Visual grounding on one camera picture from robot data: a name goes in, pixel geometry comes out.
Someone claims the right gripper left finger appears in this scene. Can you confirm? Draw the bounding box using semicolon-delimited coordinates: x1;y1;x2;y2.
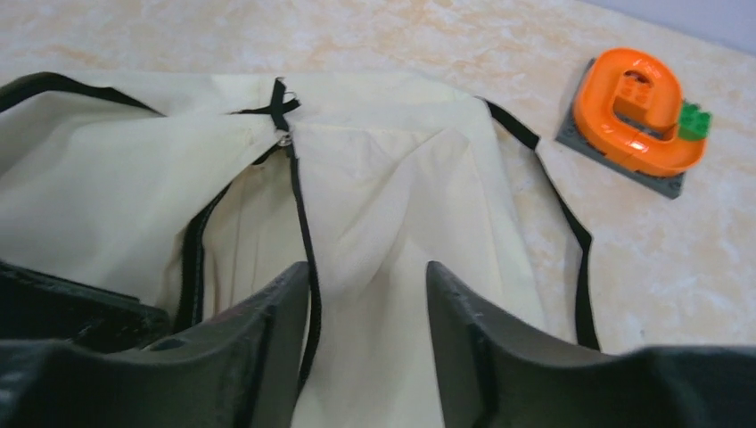
1;262;309;427

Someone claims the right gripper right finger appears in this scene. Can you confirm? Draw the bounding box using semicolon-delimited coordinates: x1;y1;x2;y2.
426;261;755;427

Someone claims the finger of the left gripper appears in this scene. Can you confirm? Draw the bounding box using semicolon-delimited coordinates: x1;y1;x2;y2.
1;261;170;353

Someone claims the beige canvas student bag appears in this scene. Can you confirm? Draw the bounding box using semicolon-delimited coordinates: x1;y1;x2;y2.
0;70;601;428

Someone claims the grey building plate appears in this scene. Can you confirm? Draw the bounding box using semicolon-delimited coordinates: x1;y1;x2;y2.
555;57;686;200

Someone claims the green toy brick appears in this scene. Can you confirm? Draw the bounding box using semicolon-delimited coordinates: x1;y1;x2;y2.
678;100;712;141

